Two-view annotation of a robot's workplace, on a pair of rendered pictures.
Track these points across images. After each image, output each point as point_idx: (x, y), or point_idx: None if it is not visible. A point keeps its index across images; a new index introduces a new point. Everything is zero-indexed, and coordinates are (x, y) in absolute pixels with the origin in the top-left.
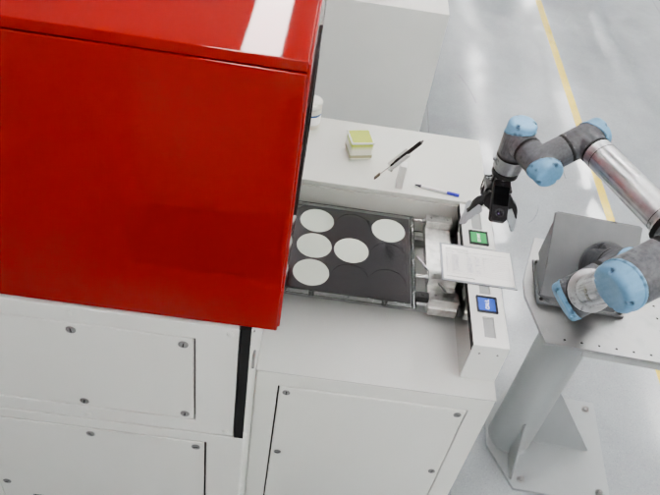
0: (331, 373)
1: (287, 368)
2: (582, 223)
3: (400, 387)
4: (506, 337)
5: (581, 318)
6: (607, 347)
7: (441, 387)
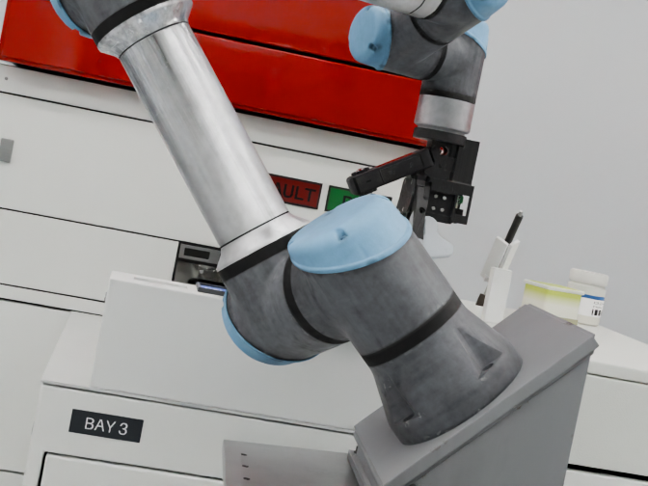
0: (75, 329)
1: (77, 318)
2: (530, 322)
3: (58, 345)
4: (140, 283)
5: (236, 332)
6: (248, 485)
7: (65, 361)
